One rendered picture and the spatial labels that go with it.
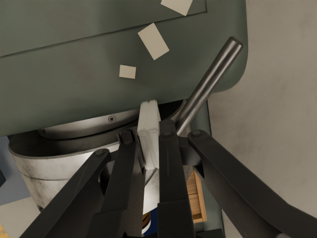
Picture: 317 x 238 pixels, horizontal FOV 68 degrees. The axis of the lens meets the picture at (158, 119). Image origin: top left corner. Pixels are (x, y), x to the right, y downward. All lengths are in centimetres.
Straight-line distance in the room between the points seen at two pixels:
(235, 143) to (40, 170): 157
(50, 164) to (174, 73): 20
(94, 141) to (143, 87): 11
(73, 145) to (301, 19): 160
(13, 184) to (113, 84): 85
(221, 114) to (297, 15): 74
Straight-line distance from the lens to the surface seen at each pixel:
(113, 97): 26
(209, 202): 130
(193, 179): 77
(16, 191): 107
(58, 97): 27
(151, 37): 24
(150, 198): 36
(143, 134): 16
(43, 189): 38
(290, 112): 187
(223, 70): 17
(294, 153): 204
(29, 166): 37
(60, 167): 33
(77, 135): 35
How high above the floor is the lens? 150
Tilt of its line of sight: 69 degrees down
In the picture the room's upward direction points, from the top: 174 degrees clockwise
